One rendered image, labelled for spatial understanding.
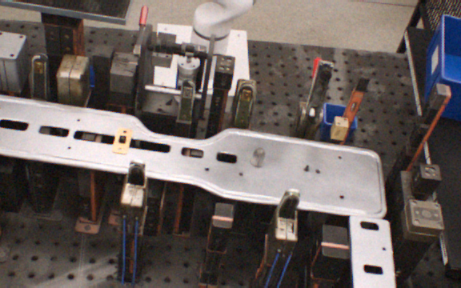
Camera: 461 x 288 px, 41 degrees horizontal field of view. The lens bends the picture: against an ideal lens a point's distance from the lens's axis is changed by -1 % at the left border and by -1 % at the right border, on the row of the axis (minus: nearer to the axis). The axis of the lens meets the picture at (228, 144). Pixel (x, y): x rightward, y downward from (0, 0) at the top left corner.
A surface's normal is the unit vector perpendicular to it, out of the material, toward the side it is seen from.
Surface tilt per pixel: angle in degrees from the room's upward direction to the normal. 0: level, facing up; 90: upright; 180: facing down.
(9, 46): 0
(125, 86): 90
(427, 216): 0
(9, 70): 90
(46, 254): 0
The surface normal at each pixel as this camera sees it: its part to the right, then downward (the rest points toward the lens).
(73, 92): -0.08, 0.74
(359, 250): 0.14, -0.66
